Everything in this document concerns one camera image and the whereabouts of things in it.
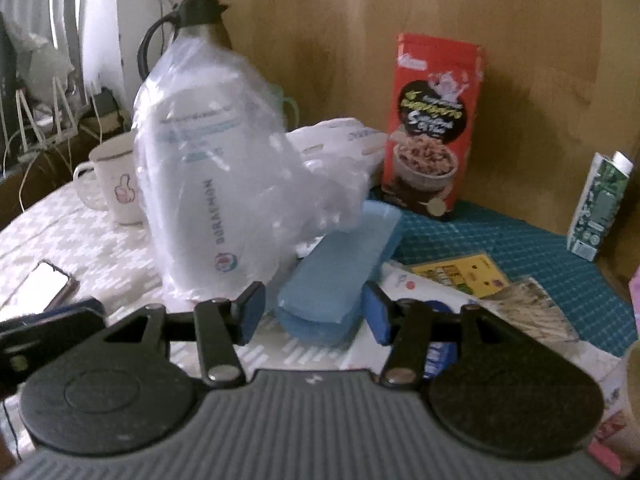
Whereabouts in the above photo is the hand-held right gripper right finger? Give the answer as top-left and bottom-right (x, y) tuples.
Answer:
(361, 281), (506, 390)

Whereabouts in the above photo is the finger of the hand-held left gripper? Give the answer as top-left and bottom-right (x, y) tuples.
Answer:
(0, 297), (107, 401)

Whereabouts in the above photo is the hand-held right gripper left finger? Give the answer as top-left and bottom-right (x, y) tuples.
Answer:
(102, 281), (267, 388)

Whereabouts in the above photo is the blue tissue pack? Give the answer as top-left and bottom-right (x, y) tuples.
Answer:
(276, 199), (403, 347)

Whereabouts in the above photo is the bagged stack of paper cups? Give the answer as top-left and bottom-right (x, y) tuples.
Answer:
(131, 35), (371, 301)

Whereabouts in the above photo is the smartphone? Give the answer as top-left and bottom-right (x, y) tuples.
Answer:
(0, 259), (79, 321)

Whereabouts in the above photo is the white printed paper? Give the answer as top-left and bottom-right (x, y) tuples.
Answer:
(350, 260), (481, 381)

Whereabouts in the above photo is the chevron patterned tablecloth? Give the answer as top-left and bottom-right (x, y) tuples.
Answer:
(0, 185), (381, 376)

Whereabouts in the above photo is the yellow leaflet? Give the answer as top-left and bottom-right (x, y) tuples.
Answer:
(410, 253), (511, 301)

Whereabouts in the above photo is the white mug with thumb print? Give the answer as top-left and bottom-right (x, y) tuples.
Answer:
(73, 132), (148, 224)

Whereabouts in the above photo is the beige patterned booklet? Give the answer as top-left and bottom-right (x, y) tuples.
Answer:
(480, 275), (581, 343)

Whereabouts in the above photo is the teal checkered cloth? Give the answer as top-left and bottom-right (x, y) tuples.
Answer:
(367, 185), (638, 343)

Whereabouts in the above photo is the white router with antennas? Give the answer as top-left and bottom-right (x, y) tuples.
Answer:
(0, 77), (81, 161)

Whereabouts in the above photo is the white tissue pack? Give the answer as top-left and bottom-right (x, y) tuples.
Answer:
(287, 116), (388, 186)

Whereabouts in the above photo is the pale green cup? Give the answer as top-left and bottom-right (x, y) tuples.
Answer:
(272, 85), (301, 126)

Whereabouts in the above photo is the red snack box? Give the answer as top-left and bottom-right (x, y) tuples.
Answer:
(381, 32), (485, 222)

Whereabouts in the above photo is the green drink carton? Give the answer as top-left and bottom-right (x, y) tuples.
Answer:
(566, 151), (635, 262)

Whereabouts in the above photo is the white plastic bag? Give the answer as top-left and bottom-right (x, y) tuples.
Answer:
(15, 25), (76, 96)

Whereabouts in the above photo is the pink packet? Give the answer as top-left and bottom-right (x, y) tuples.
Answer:
(589, 410), (640, 478)

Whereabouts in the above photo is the steel thermos jug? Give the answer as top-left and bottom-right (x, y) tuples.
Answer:
(137, 0), (231, 81)

